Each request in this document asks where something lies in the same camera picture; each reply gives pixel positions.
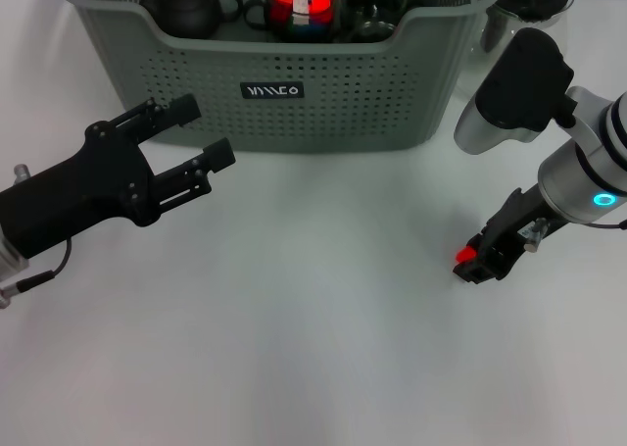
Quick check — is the glass teacup black holder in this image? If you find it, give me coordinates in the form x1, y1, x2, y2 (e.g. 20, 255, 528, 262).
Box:
340, 0, 409, 30
350, 19, 399, 44
243, 0, 342, 44

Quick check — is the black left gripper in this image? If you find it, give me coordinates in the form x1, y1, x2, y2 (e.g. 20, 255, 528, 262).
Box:
0, 93, 238, 261

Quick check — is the thin right gripper cable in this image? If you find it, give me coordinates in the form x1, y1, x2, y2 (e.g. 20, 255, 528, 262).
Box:
581, 216, 627, 231

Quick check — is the round glass pitcher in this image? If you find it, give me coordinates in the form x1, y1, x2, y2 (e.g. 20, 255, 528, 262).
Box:
453, 0, 577, 107

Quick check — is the grey-green perforated storage bin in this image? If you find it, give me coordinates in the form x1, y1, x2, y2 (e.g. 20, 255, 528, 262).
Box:
52, 0, 506, 153

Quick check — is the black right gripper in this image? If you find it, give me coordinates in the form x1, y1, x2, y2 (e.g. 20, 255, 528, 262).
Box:
452, 184, 573, 285

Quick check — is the white notched toy brick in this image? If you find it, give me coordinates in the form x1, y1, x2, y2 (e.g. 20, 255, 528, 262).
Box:
292, 0, 315, 25

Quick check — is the dark red long brick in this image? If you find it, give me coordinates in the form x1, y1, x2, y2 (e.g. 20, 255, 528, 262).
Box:
269, 0, 301, 31

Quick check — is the thin gripper cable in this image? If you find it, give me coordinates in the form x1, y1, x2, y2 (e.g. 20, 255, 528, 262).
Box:
0, 237, 74, 312
581, 216, 627, 231

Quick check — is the silver right gripper cable plug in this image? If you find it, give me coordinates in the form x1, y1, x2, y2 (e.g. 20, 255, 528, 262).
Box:
521, 218, 549, 254

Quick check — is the dark clay teapot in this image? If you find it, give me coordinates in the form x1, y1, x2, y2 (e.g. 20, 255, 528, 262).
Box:
140, 0, 244, 39

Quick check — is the thin left gripper cable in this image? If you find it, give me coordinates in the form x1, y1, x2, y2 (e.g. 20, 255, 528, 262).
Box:
0, 237, 74, 312

